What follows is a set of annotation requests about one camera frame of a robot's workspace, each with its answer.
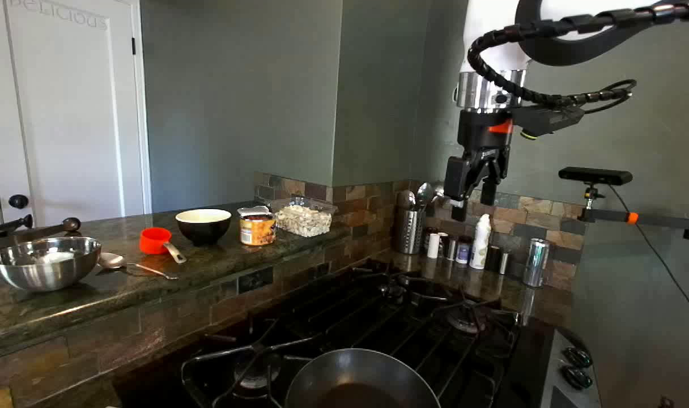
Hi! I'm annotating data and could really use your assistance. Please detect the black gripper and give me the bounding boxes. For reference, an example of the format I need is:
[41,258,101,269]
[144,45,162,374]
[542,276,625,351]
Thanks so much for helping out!
[441,112,514,222]

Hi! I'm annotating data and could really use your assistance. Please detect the transparent bowl of popcorn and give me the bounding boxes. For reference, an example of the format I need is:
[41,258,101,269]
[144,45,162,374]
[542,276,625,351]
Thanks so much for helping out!
[274,197,336,240]

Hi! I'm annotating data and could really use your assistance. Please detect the black bowl white inside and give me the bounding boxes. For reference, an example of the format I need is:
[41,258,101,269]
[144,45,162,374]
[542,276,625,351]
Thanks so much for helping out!
[172,207,234,248]

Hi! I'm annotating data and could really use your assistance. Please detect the stainless steel mixing bowl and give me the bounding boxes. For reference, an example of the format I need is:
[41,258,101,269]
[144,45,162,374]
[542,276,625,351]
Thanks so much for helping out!
[0,234,103,294]

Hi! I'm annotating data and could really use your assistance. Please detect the white plastic bottle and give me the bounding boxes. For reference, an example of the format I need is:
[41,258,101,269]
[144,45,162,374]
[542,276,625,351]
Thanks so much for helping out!
[469,210,494,273]

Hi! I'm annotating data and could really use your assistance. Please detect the small white shaker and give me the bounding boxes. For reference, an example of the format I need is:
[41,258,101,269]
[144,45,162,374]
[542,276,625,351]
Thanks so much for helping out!
[424,228,446,264]

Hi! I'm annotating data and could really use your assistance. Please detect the steel thermos bottle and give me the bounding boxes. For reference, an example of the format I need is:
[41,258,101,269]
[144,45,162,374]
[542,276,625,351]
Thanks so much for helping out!
[392,188,425,258]

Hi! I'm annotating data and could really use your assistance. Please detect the silver drink can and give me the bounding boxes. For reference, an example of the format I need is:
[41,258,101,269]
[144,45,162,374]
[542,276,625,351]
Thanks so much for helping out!
[521,236,550,291]

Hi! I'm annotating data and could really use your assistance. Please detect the black gas stove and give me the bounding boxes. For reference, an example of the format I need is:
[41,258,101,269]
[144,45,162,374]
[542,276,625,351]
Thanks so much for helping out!
[179,258,603,408]

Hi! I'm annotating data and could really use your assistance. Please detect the black stove knob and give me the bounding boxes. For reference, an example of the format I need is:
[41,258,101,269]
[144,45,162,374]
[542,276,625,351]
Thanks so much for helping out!
[560,366,595,392]
[562,345,595,370]

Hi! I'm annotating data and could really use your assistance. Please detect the dark frying pan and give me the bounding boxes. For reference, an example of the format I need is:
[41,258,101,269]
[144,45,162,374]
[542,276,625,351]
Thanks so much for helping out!
[282,347,444,408]

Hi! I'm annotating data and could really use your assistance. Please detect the thin metal utensil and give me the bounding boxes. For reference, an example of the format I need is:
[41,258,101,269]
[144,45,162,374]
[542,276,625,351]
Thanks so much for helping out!
[132,261,180,284]

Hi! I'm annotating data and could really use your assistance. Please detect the metal spoon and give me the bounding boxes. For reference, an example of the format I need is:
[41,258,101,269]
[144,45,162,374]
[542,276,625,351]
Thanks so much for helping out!
[92,250,129,275]

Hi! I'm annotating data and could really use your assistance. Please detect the white door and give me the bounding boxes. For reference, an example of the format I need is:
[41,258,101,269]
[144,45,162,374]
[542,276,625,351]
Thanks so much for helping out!
[0,0,153,228]

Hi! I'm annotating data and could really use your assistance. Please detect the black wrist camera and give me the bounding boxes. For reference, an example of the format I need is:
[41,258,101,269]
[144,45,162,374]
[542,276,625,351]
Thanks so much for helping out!
[510,103,589,140]

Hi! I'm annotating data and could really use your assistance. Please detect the black robot cable conduit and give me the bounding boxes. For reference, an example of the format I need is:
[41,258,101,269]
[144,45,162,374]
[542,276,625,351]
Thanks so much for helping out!
[467,0,689,108]

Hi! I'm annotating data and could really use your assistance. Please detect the black stereo camera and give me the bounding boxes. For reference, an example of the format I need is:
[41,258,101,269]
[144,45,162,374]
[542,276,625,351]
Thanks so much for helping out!
[557,165,634,188]

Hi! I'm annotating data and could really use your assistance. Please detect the camera mount arm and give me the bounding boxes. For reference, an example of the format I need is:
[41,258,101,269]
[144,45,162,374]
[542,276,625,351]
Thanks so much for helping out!
[577,183,689,244]

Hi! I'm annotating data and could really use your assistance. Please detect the black camera cable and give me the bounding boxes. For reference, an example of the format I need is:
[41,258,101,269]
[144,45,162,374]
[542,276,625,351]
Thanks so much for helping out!
[608,183,689,347]

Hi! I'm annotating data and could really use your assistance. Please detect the dark wall outlet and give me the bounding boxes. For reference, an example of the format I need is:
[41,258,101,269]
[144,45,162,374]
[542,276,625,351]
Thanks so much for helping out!
[236,265,276,296]

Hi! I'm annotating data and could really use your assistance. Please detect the dark long handled utensil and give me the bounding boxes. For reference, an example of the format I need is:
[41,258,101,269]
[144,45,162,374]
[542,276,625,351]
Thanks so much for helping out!
[0,214,84,244]

